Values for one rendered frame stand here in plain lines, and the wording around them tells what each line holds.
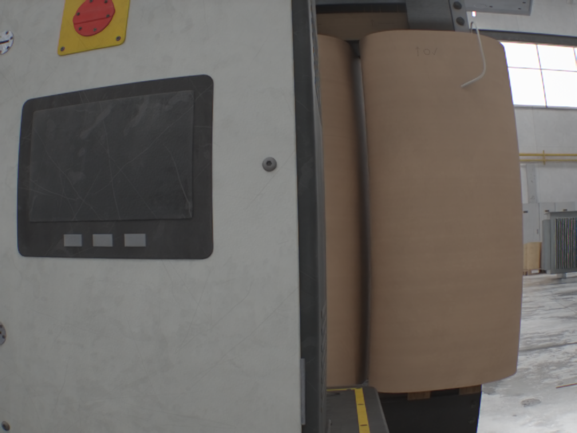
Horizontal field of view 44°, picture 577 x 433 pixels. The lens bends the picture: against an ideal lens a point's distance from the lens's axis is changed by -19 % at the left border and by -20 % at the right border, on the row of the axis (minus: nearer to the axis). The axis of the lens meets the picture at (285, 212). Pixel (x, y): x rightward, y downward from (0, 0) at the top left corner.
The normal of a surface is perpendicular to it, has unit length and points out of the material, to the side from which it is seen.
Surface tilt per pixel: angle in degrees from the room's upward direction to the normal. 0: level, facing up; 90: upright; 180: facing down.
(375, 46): 90
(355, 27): 90
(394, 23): 90
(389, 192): 90
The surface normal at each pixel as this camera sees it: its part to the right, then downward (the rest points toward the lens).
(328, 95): 0.48, -0.07
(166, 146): -0.06, -0.06
